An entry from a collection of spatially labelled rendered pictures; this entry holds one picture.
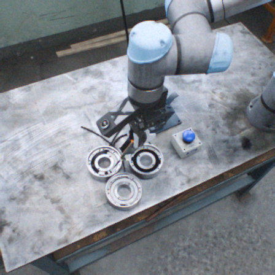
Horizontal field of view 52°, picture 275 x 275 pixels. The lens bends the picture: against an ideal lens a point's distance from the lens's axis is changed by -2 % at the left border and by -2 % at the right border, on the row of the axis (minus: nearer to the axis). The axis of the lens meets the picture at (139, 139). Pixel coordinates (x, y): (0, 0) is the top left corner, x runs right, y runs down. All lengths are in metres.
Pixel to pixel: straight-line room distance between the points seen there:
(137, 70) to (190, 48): 0.10
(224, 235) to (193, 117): 0.89
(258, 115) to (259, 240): 0.93
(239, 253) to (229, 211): 0.23
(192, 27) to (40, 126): 0.62
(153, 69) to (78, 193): 0.48
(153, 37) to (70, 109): 0.58
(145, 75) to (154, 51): 0.06
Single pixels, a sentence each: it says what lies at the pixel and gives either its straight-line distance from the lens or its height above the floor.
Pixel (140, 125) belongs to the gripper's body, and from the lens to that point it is 0.65.
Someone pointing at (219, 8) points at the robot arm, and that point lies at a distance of 0.64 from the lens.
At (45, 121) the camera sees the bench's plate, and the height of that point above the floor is 0.80.
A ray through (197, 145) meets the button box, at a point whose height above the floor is 0.84.
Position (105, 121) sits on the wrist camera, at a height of 1.07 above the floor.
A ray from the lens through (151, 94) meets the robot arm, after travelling 0.57.
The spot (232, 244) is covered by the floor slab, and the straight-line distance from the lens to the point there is 1.74.
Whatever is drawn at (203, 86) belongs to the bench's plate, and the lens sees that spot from 1.13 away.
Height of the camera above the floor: 1.60
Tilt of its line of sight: 58 degrees down
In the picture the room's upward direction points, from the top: 6 degrees clockwise
